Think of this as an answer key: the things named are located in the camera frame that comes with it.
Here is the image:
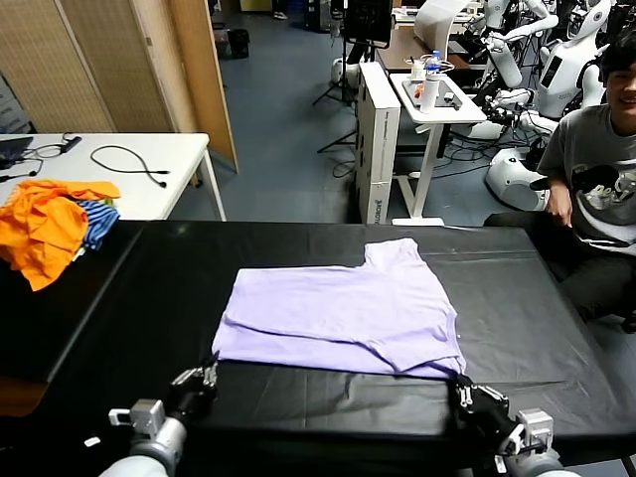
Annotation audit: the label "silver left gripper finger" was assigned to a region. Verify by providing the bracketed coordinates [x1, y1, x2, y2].
[171, 368, 208, 390]
[202, 350, 221, 392]

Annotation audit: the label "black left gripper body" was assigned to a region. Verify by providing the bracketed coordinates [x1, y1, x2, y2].
[166, 380, 218, 423]

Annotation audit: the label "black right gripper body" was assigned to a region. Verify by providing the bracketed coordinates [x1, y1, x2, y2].
[454, 401, 523, 451]

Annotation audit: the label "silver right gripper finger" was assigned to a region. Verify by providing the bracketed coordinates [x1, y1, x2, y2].
[471, 386, 508, 406]
[454, 375, 476, 408]

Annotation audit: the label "lavender t-shirt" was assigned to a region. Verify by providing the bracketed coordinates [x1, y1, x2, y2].
[212, 238, 468, 382]

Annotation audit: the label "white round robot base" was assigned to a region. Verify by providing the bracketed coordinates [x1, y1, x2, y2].
[484, 147, 551, 213]

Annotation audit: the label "person right hand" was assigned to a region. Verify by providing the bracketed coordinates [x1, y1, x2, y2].
[544, 187, 574, 229]

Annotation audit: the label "blue striped garment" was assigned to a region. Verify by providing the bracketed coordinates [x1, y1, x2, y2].
[74, 198, 121, 252]

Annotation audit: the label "white table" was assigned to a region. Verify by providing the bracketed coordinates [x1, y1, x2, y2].
[0, 132, 228, 223]

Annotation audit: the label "orange garment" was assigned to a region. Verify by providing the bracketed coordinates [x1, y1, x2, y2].
[0, 178, 122, 293]

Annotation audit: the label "white standing desk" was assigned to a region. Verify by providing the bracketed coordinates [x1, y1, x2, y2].
[389, 72, 488, 228]

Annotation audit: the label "tall white cardboard box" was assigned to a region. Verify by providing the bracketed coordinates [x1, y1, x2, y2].
[356, 62, 401, 226]

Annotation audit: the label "seated person grey shirt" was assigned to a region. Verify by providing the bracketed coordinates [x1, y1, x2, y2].
[484, 29, 636, 324]

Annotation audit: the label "white low robot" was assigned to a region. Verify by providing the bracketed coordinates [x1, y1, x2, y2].
[466, 87, 560, 140]

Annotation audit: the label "black laptop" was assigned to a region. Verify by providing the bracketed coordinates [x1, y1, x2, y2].
[0, 136, 35, 170]

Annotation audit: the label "dark tray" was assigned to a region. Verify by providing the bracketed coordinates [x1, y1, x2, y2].
[400, 79, 463, 111]

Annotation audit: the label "white thermos bottle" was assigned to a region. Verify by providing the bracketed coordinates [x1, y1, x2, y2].
[420, 69, 441, 114]

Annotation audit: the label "white cup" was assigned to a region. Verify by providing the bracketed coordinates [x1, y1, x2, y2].
[404, 55, 428, 83]

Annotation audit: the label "wooden folding screen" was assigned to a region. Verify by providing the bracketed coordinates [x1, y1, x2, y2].
[0, 0, 239, 174]

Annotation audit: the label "white humanoid robot dark face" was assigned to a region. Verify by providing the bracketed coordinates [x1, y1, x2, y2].
[539, 0, 612, 120]

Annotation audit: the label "small white floor unit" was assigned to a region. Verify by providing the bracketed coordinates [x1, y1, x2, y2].
[331, 58, 362, 85]

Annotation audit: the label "black trash bin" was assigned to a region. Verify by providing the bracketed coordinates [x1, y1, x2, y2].
[227, 29, 249, 61]

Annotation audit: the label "brown wooden desk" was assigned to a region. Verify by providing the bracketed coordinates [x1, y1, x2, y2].
[375, 27, 491, 76]

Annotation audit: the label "white curved shell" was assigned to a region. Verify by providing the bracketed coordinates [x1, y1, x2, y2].
[414, 0, 471, 56]

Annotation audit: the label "black panel on tripod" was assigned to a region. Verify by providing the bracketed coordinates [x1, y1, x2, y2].
[311, 0, 394, 155]

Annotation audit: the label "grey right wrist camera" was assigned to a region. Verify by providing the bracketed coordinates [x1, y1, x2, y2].
[496, 407, 556, 456]

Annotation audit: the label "black looped cable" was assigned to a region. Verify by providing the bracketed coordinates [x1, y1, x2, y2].
[89, 144, 171, 189]

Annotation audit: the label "tangled black floor cables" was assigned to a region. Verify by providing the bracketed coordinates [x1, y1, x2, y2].
[436, 136, 498, 180]

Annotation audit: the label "thin black earphone cable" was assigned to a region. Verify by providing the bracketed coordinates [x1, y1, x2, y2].
[0, 157, 42, 183]

